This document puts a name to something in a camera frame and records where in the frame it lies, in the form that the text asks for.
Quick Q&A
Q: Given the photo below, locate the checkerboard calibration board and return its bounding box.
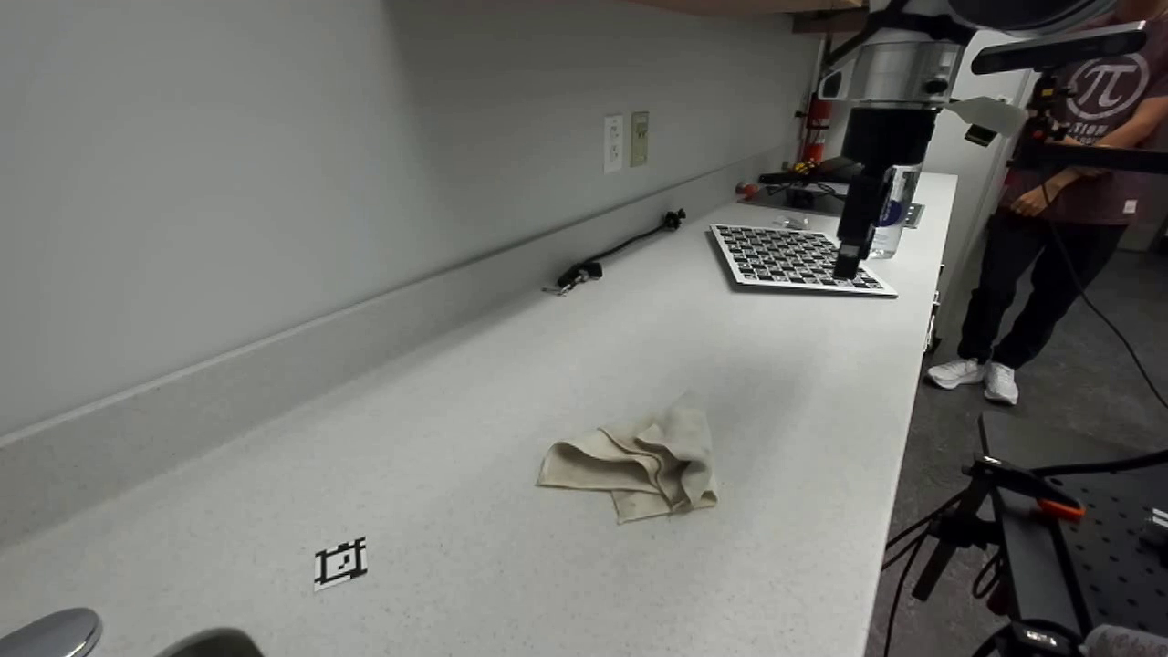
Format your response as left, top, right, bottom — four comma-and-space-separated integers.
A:
704, 219, 901, 305

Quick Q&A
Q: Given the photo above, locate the chrome faucet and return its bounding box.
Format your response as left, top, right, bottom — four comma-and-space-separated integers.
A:
0, 603, 266, 657

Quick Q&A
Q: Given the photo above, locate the clear water bottle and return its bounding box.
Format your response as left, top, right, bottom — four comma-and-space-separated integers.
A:
875, 160, 922, 264

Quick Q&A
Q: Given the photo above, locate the beige cloth towel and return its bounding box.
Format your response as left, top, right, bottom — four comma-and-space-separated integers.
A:
535, 406, 722, 531

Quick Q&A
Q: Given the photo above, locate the red fire extinguisher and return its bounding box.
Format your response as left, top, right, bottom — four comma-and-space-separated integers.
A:
792, 88, 840, 173

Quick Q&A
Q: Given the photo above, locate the black tripod stand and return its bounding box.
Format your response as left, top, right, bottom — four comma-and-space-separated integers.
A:
881, 414, 1168, 657

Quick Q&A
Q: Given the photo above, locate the black bar camera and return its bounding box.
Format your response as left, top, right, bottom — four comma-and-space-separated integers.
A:
966, 20, 1150, 78

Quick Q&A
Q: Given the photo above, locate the thin black floor cable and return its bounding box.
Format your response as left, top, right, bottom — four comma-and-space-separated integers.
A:
1055, 229, 1168, 417

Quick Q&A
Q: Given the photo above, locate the white wall outlet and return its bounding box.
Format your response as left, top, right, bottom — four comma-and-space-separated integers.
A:
601, 115, 628, 178

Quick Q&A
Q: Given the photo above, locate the black perforated breadboard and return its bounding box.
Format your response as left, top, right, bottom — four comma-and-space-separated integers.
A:
1055, 466, 1168, 638

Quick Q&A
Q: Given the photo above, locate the black horizontal mount rod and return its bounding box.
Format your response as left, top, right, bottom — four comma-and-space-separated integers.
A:
1011, 140, 1168, 177

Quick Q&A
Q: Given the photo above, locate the person in maroon shirt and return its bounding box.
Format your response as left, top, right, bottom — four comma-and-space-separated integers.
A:
922, 0, 1168, 414

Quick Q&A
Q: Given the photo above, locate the beige wall switch plate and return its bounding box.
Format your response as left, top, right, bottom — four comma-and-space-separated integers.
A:
628, 111, 654, 173

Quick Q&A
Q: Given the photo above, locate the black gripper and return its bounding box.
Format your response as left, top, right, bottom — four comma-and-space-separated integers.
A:
833, 108, 938, 281

